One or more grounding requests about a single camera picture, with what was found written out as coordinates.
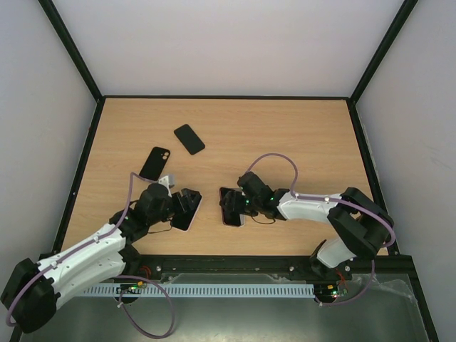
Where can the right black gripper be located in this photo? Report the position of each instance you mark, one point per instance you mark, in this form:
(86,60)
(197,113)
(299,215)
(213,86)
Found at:
(231,202)

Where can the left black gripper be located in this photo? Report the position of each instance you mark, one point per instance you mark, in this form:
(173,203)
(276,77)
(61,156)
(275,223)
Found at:
(189,205)

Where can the pink phone case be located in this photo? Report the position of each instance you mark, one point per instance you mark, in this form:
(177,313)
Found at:
(186,205)

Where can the black smartphone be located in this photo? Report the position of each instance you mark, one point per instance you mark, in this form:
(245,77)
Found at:
(184,220)

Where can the beige phone case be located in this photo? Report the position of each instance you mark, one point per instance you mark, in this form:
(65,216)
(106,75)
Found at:
(233,219)

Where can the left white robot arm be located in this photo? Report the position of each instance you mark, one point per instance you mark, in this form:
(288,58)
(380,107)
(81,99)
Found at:
(37,289)

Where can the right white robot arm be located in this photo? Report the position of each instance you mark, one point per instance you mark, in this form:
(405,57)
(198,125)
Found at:
(362,227)

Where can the black phone case with cutout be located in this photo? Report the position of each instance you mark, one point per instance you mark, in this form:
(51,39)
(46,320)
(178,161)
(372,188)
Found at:
(155,163)

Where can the black phone face down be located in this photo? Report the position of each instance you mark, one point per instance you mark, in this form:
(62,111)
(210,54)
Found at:
(189,139)

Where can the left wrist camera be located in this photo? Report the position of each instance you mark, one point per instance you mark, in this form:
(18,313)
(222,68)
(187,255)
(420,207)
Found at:
(167,180)

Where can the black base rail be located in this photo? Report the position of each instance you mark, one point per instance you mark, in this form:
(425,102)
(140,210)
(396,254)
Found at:
(295,268)

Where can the white slotted cable duct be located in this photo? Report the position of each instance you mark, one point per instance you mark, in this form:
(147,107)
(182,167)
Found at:
(287,291)

